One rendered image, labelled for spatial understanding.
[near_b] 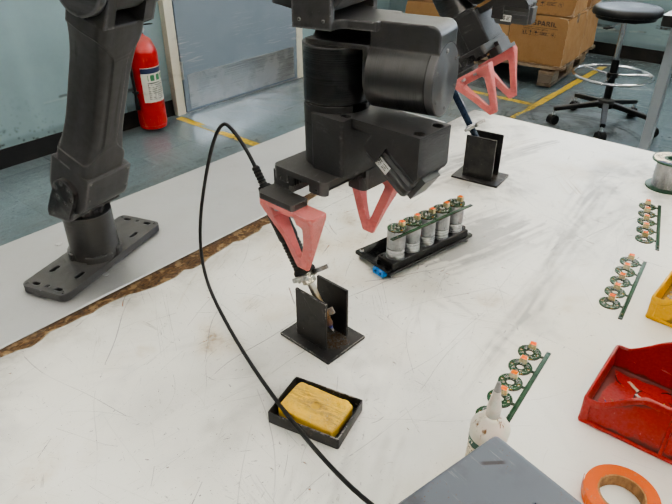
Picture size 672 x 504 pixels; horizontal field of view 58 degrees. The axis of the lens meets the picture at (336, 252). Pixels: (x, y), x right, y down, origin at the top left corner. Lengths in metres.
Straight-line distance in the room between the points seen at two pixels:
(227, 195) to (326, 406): 0.51
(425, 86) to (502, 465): 0.28
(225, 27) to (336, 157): 3.38
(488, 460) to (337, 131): 0.28
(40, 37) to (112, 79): 2.62
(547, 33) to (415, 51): 3.86
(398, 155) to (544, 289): 0.38
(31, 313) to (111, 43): 0.34
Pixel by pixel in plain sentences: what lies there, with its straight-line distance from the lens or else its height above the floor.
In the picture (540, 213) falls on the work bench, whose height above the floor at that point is 0.75.
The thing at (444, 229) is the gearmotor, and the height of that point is 0.79.
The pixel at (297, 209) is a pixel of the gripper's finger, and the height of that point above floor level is 0.95.
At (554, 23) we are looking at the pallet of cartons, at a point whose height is 0.40.
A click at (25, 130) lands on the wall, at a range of 3.36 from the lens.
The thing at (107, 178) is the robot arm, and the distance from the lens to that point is 0.80.
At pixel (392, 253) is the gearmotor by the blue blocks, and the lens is 0.79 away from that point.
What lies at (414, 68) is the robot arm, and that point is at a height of 1.07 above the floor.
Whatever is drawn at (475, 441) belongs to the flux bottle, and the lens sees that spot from 0.55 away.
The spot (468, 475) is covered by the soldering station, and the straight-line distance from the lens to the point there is 0.46.
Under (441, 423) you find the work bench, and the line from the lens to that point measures 0.62.
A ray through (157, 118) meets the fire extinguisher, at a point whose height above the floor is 0.08.
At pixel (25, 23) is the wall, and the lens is 3.29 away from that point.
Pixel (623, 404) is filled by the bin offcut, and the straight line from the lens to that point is 0.62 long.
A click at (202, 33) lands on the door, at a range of 3.78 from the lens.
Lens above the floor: 1.20
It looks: 32 degrees down
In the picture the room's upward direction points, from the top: straight up
